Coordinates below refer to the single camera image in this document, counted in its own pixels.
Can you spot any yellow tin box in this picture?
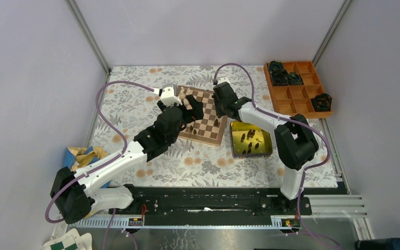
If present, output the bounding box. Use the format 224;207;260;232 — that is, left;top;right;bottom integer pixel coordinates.
230;120;273;159

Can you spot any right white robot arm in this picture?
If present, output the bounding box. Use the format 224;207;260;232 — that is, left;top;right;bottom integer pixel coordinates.
213;80;319;215

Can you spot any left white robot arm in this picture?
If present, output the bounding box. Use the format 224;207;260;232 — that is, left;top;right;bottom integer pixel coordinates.
49;95;204;224

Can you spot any wooden chess board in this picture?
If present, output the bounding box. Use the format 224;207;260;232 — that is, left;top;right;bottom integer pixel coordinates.
177;85;227;146

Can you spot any green checkered paper board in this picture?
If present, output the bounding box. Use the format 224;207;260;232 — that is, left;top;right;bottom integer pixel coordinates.
42;229;93;250

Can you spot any floral table cloth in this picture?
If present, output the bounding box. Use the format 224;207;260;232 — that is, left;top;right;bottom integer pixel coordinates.
92;65;339;189

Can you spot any black part in tray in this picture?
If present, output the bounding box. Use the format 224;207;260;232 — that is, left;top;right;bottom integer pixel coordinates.
268;61;304;86

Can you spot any orange compartment tray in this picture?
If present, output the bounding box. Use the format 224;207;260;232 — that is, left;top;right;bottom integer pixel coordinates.
264;61;333;119

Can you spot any black part on tray edge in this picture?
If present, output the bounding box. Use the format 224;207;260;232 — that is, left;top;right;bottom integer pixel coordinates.
311;93;332;112

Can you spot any blue yellow cloth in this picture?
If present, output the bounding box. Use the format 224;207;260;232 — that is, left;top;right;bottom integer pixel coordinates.
62;146;108;171

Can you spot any black cylinder object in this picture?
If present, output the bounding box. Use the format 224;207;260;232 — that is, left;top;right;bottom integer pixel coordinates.
354;237;400;250

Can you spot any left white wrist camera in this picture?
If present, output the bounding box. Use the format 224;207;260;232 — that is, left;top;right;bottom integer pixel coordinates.
158;84;182;106

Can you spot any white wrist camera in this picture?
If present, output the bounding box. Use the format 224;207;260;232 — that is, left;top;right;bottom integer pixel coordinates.
217;77;230;84
158;84;182;106

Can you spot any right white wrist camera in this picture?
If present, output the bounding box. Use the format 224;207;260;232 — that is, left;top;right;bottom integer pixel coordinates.
217;77;230;84

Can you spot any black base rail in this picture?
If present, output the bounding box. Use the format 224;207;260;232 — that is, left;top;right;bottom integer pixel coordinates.
108;186;313;227

